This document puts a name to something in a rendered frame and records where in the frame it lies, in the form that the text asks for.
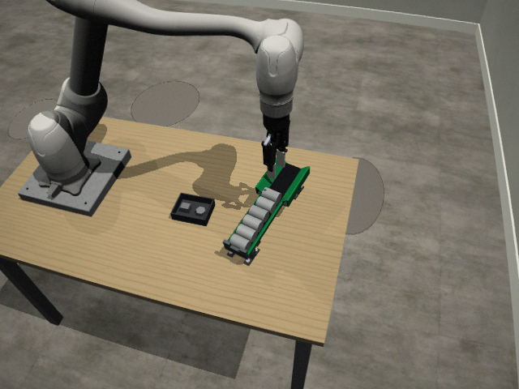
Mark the dark green flat panel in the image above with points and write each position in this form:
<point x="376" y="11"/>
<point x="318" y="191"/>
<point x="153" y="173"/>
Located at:
<point x="264" y="181"/>

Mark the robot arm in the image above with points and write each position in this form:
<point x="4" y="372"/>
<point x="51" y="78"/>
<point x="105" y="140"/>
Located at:
<point x="58" y="141"/>

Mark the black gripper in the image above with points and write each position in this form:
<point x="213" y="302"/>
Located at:
<point x="272" y="146"/>

